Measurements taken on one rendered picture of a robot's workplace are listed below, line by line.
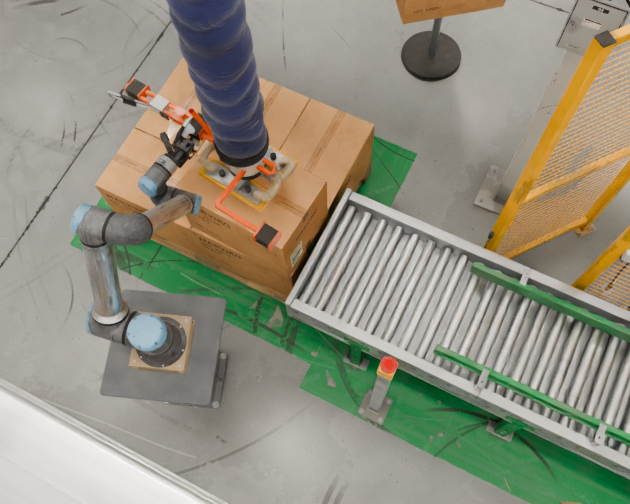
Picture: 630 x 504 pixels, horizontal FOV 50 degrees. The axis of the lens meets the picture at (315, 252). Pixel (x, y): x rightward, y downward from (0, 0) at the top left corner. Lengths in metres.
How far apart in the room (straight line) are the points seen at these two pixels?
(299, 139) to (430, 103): 1.15
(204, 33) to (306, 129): 1.73
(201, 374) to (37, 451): 2.55
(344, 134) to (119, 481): 3.31
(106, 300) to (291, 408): 1.41
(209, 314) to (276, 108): 1.30
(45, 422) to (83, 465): 0.05
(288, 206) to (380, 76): 1.77
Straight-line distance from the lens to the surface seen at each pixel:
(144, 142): 3.89
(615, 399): 3.49
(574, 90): 2.43
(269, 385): 3.83
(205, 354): 3.14
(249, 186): 2.94
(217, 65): 2.26
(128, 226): 2.46
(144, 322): 2.88
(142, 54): 4.96
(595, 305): 3.53
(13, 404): 0.60
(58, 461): 0.58
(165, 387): 3.14
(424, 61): 4.73
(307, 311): 3.30
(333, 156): 3.70
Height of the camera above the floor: 3.75
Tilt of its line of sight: 68 degrees down
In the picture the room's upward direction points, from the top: 5 degrees counter-clockwise
